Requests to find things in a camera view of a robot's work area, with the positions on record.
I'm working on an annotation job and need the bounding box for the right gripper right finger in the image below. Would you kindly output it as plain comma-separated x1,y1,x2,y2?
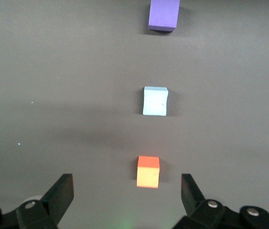
172,174,240,229

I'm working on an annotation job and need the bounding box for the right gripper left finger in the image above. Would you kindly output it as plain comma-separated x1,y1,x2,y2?
16,173,74,229

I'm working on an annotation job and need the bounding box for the light blue foam block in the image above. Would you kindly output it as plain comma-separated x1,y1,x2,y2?
143,86,169,117

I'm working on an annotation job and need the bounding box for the orange foam block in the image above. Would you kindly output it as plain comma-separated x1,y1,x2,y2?
136,156,160,189

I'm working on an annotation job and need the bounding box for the purple foam block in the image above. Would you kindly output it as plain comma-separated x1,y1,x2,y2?
148,0,181,32

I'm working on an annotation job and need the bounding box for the dark grey table mat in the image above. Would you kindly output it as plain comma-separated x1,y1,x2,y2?
0,0,269,229

